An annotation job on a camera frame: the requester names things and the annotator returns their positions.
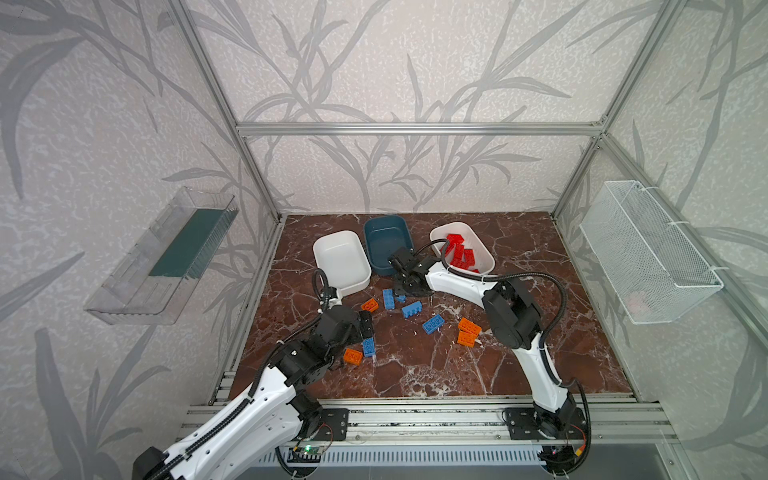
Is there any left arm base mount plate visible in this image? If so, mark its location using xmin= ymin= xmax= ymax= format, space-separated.
xmin=299 ymin=408 xmax=350 ymax=442

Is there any aluminium front rail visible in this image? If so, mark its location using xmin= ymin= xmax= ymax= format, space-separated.
xmin=173 ymin=395 xmax=679 ymax=448

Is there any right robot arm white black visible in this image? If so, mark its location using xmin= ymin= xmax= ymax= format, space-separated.
xmin=388 ymin=247 xmax=590 ymax=440

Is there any orange brick small square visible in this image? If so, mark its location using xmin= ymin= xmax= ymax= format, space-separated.
xmin=361 ymin=298 xmax=380 ymax=313

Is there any blue long brick lower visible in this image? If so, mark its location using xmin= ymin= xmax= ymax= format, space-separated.
xmin=362 ymin=337 xmax=376 ymax=358

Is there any clear plastic wall tray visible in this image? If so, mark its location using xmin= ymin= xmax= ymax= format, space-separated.
xmin=84 ymin=187 xmax=239 ymax=326

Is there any left white plastic bin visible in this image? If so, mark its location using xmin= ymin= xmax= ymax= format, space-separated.
xmin=313 ymin=230 xmax=372 ymax=299

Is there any white plastic bin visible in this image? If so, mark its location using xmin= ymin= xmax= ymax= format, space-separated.
xmin=313 ymin=230 xmax=372 ymax=299
xmin=429 ymin=222 xmax=495 ymax=274

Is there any right controller board with wires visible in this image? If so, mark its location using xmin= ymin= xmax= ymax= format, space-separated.
xmin=538 ymin=443 xmax=590 ymax=475

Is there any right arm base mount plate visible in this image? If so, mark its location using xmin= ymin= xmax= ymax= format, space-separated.
xmin=501 ymin=407 xmax=590 ymax=442

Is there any left controller board with wires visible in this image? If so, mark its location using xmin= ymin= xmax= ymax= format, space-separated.
xmin=286 ymin=441 xmax=333 ymax=468

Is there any orange brick front left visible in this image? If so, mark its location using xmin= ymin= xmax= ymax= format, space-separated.
xmin=343 ymin=348 xmax=364 ymax=366

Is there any teal plastic bin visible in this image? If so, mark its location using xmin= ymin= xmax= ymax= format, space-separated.
xmin=363 ymin=215 xmax=414 ymax=277

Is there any controller board with wires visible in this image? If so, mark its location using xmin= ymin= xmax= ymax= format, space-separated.
xmin=538 ymin=443 xmax=590 ymax=475
xmin=286 ymin=441 xmax=333 ymax=468

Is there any white wire mesh basket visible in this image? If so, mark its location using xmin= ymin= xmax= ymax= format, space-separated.
xmin=580 ymin=180 xmax=724 ymax=325

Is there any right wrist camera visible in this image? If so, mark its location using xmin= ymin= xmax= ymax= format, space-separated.
xmin=388 ymin=248 xmax=415 ymax=272

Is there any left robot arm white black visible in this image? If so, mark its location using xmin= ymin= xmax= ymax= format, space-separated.
xmin=132 ymin=269 xmax=372 ymax=479

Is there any right white plastic bin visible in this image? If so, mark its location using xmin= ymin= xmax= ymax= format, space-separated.
xmin=429 ymin=222 xmax=495 ymax=274

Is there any orange brick right upper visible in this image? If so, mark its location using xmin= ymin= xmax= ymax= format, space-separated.
xmin=459 ymin=318 xmax=482 ymax=336

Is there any orange brick right lower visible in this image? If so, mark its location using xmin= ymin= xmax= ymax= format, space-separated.
xmin=456 ymin=330 xmax=477 ymax=348

